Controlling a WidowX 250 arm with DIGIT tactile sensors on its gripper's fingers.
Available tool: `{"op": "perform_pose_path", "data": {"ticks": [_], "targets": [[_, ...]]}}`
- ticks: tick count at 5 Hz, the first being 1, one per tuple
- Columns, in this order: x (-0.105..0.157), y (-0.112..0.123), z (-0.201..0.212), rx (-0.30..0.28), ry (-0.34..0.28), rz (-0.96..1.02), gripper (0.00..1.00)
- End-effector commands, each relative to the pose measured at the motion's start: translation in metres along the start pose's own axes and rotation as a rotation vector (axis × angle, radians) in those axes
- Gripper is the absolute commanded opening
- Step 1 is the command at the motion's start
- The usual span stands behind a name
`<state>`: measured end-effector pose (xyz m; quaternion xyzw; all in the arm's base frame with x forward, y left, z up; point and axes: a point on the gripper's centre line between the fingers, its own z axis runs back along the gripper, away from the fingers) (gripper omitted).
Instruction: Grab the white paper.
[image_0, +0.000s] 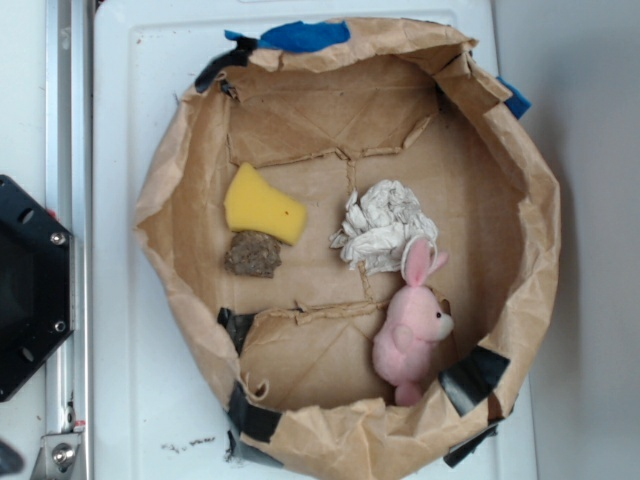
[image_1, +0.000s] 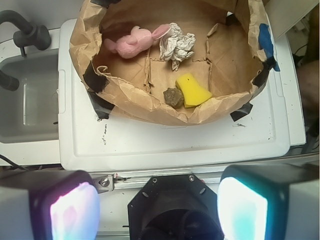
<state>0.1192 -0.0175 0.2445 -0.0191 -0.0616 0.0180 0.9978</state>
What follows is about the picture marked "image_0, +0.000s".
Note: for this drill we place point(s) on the white paper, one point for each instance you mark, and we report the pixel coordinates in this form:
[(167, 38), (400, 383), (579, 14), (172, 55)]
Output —
[(378, 226)]

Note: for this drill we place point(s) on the brown paper bag container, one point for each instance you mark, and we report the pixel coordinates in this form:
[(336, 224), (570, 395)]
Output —
[(289, 357)]

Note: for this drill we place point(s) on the brown rough rock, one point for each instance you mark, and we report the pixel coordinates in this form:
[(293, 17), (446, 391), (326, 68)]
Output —
[(254, 254)]

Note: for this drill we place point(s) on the yellow sponge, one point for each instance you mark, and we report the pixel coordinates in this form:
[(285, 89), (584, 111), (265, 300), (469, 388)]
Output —
[(252, 204)]

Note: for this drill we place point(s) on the pink plush bunny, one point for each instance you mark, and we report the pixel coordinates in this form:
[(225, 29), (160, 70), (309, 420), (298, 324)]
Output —
[(415, 323)]

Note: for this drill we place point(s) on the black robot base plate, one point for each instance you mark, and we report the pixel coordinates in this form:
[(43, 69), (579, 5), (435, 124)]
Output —
[(35, 286)]

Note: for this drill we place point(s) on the aluminium frame rail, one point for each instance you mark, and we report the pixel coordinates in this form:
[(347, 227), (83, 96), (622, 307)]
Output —
[(68, 193)]

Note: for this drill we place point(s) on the metal corner bracket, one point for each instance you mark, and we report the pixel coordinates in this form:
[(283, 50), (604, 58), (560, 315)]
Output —
[(57, 456)]

